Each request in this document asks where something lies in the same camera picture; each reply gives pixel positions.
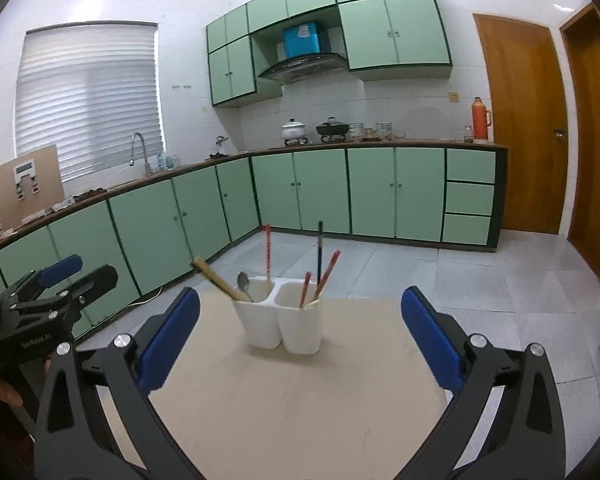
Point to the blue box above hood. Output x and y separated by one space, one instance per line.
302 39

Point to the bamboo chopstick orange red end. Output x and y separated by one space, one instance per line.
267 247

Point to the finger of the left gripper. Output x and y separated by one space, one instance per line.
91 288
52 275

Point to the glass jars on counter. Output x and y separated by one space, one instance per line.
379 131

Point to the metal spoon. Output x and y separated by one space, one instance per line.
243 282

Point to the white window blinds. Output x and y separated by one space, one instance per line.
92 90

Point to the black chopstick with band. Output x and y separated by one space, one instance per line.
319 257

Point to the green kitchen cabinets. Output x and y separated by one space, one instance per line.
380 39
437 194

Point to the black range hood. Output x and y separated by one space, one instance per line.
304 66

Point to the black wok on stove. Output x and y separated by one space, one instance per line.
332 130

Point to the green lower kitchen cabinets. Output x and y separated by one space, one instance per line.
437 194

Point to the white twin utensil holder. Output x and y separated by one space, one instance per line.
274 318

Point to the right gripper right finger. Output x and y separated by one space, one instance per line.
468 371

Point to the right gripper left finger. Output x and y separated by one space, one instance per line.
131 367

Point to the wooden door near cabinets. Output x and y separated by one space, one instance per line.
530 118

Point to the white cooking pot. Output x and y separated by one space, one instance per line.
294 133

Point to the small kettle on counter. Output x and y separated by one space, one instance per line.
220 151

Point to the orange thermos flask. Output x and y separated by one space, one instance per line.
481 119

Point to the bamboo chopstick red handle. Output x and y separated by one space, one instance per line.
304 290

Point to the brown cardboard board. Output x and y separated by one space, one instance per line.
29 184

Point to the pale bamboo chopstick red pattern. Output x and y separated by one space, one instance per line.
325 277

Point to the left hand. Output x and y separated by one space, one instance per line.
22 381

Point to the green upper kitchen cabinets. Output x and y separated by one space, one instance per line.
380 39

